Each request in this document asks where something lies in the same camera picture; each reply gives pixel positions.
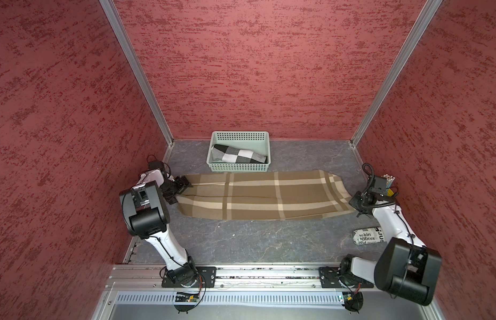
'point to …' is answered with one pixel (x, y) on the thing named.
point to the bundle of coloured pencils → (388, 179)
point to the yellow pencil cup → (390, 192)
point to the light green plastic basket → (255, 140)
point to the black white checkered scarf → (224, 153)
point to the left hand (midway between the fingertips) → (187, 193)
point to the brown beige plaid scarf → (291, 195)
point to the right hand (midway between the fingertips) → (356, 205)
